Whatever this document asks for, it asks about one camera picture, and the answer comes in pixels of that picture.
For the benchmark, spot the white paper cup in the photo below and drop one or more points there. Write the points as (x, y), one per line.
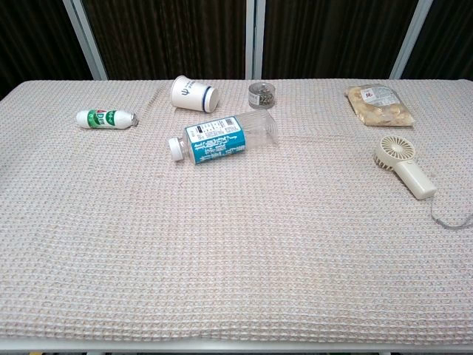
(192, 94)

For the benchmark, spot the clear bottle with teal label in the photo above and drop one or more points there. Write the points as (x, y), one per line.
(218, 140)

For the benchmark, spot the grey metal partition post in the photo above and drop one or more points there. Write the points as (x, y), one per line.
(254, 38)
(85, 37)
(411, 38)

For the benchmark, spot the cream handheld fan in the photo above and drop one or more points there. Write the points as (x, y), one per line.
(404, 162)

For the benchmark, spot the small white green-label bottle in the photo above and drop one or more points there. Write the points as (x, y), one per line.
(104, 119)

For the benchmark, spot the beige waffle-weave table cloth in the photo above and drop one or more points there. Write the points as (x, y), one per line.
(221, 236)

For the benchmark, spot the clear bag of snacks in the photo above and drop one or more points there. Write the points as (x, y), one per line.
(378, 105)

